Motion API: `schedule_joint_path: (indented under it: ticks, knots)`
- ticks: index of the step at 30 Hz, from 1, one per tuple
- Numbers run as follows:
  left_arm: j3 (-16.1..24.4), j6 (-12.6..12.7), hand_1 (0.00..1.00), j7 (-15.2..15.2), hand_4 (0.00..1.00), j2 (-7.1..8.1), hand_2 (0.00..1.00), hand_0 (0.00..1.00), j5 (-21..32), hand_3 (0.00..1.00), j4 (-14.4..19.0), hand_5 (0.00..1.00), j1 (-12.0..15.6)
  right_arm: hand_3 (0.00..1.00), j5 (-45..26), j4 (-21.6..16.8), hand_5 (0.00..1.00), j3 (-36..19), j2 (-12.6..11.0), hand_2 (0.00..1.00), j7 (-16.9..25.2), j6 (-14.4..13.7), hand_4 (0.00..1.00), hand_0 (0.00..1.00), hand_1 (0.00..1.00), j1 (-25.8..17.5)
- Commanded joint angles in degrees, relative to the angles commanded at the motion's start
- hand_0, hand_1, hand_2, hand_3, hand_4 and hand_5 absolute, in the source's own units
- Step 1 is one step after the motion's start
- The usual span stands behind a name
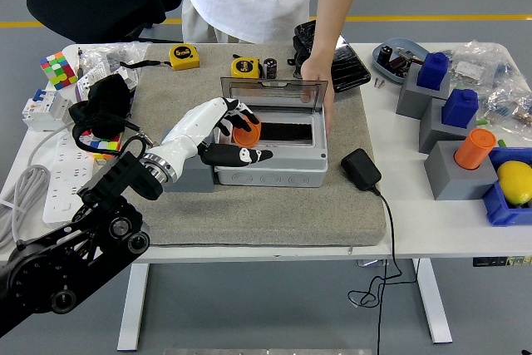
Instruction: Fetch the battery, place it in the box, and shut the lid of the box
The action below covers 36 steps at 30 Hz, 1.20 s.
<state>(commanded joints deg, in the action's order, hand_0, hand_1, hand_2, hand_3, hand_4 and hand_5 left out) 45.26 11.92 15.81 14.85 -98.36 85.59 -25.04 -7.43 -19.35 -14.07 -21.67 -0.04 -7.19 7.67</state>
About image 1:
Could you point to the yellow lemon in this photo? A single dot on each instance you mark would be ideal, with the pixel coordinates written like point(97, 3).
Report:
point(515, 182)

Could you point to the blue-grey dish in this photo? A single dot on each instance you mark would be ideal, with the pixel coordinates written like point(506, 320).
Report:
point(380, 67)

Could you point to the black table control panel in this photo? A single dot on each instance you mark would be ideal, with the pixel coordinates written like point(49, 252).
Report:
point(498, 261)

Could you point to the grey electrical box with lid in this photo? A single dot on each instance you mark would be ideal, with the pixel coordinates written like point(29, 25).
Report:
point(270, 174)

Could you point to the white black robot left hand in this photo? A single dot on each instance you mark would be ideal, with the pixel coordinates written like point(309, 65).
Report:
point(187, 134)

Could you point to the blue plastic block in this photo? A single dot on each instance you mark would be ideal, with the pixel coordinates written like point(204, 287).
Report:
point(459, 109)
point(432, 72)

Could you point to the black office chair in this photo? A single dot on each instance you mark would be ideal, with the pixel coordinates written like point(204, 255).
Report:
point(91, 1)

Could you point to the person's left forearm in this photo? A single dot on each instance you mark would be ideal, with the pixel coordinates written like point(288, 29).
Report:
point(334, 10)

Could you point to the small green stick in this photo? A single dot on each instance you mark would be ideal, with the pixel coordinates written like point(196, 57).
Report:
point(482, 122)
point(501, 143)

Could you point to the plain black capacitor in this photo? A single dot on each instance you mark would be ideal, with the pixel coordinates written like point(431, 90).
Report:
point(384, 53)

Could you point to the black capacitor with white label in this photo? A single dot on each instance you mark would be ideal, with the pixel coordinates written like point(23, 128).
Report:
point(270, 69)

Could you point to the white circuit breaker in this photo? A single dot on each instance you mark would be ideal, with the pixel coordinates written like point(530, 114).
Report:
point(41, 109)

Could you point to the grey holder block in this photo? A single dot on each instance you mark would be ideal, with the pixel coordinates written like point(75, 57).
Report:
point(411, 99)
point(195, 178)
point(432, 130)
point(453, 182)

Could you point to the black glossy device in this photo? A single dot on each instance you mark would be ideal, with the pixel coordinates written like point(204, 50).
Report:
point(349, 68)

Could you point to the clear plastic bag with parts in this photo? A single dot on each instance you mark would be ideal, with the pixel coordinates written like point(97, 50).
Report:
point(511, 107)
point(104, 64)
point(474, 68)

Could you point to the black power adapter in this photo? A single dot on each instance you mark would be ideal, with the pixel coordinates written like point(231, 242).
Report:
point(361, 170)

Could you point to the white power strip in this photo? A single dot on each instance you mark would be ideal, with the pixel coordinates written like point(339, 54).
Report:
point(62, 180)

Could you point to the person's left hand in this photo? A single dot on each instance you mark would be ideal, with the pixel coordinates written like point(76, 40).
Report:
point(318, 80)

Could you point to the small metal screw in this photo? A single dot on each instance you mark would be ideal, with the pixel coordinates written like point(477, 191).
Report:
point(381, 83)
point(376, 82)

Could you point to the small colourful puzzle cube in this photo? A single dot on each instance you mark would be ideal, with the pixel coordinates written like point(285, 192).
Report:
point(106, 145)

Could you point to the large colourful puzzle cube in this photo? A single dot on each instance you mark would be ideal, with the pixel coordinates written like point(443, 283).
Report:
point(58, 70)

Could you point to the grey-brown mat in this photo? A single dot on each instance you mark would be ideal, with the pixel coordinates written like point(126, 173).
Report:
point(249, 218)

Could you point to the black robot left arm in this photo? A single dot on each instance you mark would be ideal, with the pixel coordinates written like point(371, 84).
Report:
point(95, 243)

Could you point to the blue storage bin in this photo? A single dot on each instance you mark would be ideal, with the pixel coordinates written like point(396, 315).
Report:
point(498, 209)

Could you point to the rectangular yellow tape measure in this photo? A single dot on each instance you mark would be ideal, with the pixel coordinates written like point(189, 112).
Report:
point(183, 57)

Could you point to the round yellow tape measure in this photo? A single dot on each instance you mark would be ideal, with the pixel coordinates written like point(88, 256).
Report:
point(245, 67)

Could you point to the dark brown components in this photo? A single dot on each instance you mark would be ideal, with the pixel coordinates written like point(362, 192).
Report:
point(398, 65)

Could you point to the white table leg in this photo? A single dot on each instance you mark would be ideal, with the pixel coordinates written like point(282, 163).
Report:
point(434, 305)
point(133, 309)

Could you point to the black cloth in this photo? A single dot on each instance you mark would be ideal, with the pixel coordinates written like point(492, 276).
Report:
point(104, 97)

